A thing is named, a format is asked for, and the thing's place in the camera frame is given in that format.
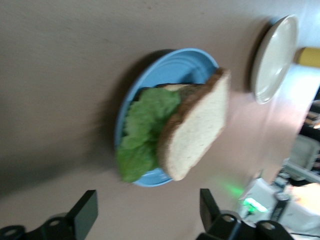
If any blue plate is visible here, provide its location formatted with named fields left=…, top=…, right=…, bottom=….
left=114, top=47, right=219, bottom=188

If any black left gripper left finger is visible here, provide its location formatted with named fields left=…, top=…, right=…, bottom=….
left=0, top=189, right=99, bottom=240

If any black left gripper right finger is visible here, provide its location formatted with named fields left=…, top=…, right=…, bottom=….
left=197, top=188, right=295, bottom=240

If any beige plate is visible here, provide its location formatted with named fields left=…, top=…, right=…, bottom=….
left=250, top=14, right=300, bottom=105

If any green lettuce leaf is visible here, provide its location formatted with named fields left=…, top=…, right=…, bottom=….
left=116, top=87, right=181, bottom=183

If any yellow squeeze bottle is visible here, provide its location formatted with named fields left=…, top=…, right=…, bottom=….
left=294, top=46, right=320, bottom=66

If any white bread slice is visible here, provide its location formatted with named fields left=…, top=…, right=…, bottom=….
left=156, top=83, right=208, bottom=92
left=156, top=67, right=231, bottom=182

